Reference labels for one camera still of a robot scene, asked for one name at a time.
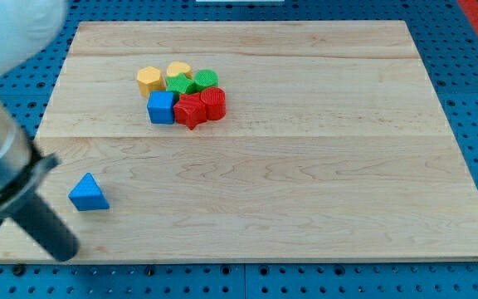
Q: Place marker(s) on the red star block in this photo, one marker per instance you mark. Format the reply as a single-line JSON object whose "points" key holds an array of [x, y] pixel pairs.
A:
{"points": [[190, 110]]}

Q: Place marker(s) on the red cylinder block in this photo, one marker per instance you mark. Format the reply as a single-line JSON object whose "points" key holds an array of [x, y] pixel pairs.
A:
{"points": [[214, 99]]}

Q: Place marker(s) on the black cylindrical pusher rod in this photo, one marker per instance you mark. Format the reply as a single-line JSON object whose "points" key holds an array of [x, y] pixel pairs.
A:
{"points": [[41, 223]]}

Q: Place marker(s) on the yellow heart block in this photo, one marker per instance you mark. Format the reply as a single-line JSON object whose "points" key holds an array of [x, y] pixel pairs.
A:
{"points": [[176, 68]]}

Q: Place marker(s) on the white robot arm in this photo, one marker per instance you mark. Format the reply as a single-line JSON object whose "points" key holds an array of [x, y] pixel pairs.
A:
{"points": [[27, 27]]}

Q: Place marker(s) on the blue cube block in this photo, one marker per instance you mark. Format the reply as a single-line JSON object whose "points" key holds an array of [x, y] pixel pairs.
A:
{"points": [[160, 107]]}

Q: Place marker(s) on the green star block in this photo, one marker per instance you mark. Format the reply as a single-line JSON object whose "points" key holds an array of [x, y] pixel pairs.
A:
{"points": [[180, 84]]}

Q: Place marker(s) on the yellow hexagon block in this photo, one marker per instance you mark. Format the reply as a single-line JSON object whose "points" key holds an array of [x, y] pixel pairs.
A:
{"points": [[150, 79]]}

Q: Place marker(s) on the blue triangle block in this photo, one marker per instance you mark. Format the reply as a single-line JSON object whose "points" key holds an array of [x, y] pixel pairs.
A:
{"points": [[87, 195]]}

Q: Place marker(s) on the green cylinder block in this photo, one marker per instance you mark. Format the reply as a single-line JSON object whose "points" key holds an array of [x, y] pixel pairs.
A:
{"points": [[206, 78]]}

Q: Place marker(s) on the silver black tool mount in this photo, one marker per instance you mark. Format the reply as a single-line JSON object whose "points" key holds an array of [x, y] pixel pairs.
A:
{"points": [[22, 167]]}

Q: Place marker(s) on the wooden board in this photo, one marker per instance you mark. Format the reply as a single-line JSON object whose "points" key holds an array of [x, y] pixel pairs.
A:
{"points": [[334, 148]]}

